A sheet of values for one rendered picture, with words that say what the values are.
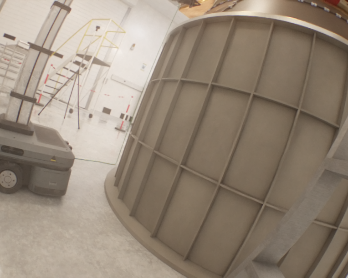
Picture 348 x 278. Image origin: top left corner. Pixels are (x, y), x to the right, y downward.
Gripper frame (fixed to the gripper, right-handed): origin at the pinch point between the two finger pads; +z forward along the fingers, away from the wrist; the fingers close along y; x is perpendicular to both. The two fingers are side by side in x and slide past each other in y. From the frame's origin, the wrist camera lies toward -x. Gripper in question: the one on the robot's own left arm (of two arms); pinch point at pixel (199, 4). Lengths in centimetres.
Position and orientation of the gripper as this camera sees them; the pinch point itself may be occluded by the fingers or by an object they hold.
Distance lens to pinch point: 203.8
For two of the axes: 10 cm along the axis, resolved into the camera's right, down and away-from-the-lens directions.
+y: -0.6, -0.8, 10.0
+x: -1.9, 9.8, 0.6
